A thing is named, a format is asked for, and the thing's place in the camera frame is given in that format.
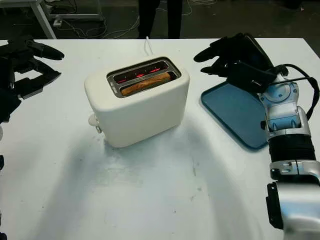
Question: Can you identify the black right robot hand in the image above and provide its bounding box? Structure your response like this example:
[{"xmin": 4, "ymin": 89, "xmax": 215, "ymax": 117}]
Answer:
[{"xmin": 193, "ymin": 32, "xmax": 275, "ymax": 77}]

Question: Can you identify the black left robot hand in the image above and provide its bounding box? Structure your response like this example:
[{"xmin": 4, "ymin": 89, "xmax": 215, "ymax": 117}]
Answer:
[{"xmin": 0, "ymin": 39, "xmax": 63, "ymax": 101}]

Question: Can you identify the browned toast slice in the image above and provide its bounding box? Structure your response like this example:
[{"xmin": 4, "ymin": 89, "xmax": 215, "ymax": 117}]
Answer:
[{"xmin": 121, "ymin": 71, "xmax": 173, "ymax": 97}]

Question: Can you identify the person in dark trousers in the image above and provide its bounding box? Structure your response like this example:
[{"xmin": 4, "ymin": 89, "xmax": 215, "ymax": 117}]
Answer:
[{"xmin": 137, "ymin": 0, "xmax": 182, "ymax": 40}]

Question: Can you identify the cream white two-slot toaster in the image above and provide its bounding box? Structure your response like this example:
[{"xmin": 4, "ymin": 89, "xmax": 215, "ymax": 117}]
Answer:
[{"xmin": 83, "ymin": 56, "xmax": 191, "ymax": 148}]

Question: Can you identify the blue plastic tray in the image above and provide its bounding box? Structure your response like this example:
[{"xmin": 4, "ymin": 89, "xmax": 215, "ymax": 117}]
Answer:
[{"xmin": 200, "ymin": 79, "xmax": 270, "ymax": 151}]

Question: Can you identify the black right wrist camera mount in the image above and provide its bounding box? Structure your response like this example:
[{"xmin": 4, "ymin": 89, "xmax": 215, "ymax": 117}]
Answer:
[{"xmin": 226, "ymin": 62, "xmax": 276, "ymax": 95}]

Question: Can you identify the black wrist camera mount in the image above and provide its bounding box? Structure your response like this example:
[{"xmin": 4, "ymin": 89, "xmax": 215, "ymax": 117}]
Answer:
[
  {"xmin": 0, "ymin": 87, "xmax": 22, "ymax": 124},
  {"xmin": 226, "ymin": 62, "xmax": 276, "ymax": 95}
]

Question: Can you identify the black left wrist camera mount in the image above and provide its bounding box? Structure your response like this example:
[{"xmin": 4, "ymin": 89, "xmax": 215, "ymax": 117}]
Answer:
[{"xmin": 0, "ymin": 87, "xmax": 22, "ymax": 124}]

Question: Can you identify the white metal table frame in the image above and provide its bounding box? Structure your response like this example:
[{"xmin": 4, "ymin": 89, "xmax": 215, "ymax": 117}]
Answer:
[{"xmin": 0, "ymin": 0, "xmax": 105, "ymax": 40}]

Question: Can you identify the white tangled floor cable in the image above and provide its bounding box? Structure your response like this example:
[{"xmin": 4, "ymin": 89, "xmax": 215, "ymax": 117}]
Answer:
[{"xmin": 59, "ymin": 19, "xmax": 108, "ymax": 38}]

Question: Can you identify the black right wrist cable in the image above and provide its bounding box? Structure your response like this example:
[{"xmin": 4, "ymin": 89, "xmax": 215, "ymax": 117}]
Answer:
[{"xmin": 264, "ymin": 63, "xmax": 320, "ymax": 118}]

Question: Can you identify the white toaster power cord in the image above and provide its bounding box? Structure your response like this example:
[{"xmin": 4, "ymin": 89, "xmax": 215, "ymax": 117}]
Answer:
[{"xmin": 144, "ymin": 36, "xmax": 154, "ymax": 56}]

